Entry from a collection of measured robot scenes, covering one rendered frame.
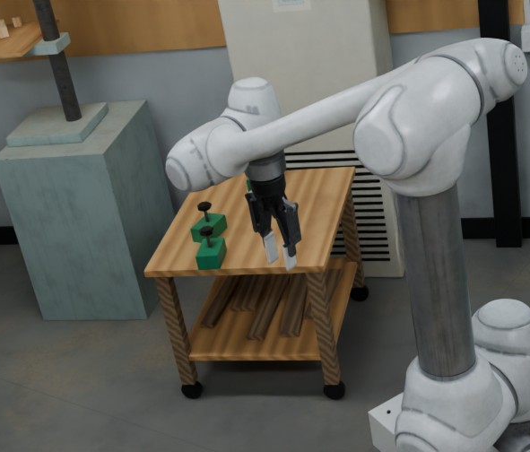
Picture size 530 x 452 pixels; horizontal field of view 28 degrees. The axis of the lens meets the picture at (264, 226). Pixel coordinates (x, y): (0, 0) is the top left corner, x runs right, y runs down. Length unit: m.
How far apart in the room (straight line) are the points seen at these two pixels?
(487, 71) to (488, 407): 0.60
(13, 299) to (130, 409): 1.02
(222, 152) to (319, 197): 1.53
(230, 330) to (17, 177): 0.98
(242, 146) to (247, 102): 0.16
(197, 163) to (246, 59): 1.74
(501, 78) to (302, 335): 1.90
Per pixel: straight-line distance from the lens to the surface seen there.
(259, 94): 2.08
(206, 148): 1.98
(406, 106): 1.56
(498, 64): 1.68
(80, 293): 4.07
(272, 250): 2.33
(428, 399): 1.87
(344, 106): 1.89
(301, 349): 3.37
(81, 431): 3.58
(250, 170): 2.17
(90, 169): 3.76
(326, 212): 3.38
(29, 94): 4.47
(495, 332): 2.00
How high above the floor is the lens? 2.11
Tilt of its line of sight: 28 degrees down
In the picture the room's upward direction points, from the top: 11 degrees counter-clockwise
